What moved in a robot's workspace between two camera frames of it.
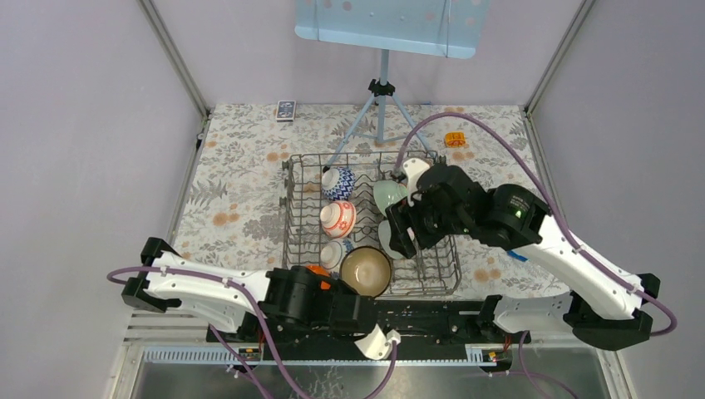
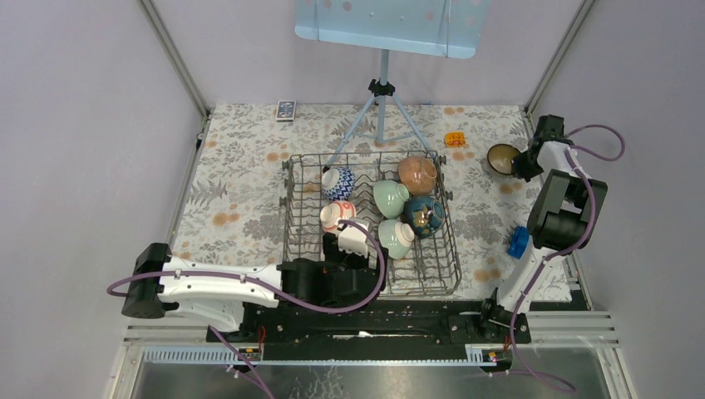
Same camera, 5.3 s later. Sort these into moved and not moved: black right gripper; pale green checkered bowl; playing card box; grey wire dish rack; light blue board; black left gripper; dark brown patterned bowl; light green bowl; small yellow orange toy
Moved: black right gripper; dark brown patterned bowl; black left gripper
Not moved: small yellow orange toy; light green bowl; light blue board; pale green checkered bowl; playing card box; grey wire dish rack
